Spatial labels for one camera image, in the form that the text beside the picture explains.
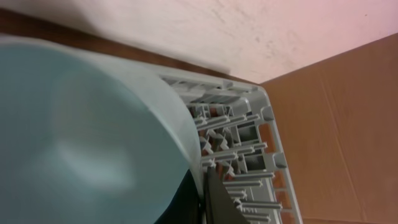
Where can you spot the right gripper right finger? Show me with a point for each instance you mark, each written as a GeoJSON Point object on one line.
{"type": "Point", "coordinates": [220, 199]}

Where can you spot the grey dishwasher rack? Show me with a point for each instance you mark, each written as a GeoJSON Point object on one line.
{"type": "Point", "coordinates": [239, 138]}

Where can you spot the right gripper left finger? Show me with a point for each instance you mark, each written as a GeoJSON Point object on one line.
{"type": "Point", "coordinates": [185, 205]}

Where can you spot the light blue bowl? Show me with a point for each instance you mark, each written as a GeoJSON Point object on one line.
{"type": "Point", "coordinates": [89, 138]}

